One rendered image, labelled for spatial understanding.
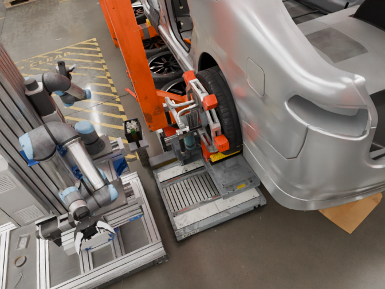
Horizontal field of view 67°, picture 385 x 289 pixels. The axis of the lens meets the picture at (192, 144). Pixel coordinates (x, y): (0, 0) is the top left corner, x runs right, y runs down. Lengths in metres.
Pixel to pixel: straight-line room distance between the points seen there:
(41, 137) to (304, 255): 1.97
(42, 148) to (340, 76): 1.29
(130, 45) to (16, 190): 1.20
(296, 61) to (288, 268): 1.65
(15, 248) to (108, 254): 0.82
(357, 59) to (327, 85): 1.42
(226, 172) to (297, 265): 0.92
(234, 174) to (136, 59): 1.25
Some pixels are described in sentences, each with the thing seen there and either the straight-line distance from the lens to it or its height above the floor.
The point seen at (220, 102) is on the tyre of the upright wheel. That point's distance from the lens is 1.90.
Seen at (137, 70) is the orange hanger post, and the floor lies 1.15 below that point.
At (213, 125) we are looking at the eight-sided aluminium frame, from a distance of 1.93.
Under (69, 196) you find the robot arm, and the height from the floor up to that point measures 1.25.
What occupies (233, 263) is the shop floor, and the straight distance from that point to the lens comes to 2.44.
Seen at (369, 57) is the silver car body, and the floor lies 1.00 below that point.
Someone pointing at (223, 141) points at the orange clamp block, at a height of 0.88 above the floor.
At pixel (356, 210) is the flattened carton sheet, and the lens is 2.80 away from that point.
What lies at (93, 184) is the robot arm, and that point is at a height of 1.20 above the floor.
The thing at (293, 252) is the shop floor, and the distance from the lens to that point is 2.50.
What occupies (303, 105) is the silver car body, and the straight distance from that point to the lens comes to 1.32.
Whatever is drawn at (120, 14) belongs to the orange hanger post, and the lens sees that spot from 2.17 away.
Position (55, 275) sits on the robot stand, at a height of 0.21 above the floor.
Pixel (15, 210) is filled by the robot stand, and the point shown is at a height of 0.92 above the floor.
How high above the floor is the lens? 2.26
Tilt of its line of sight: 45 degrees down
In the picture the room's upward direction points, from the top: 12 degrees counter-clockwise
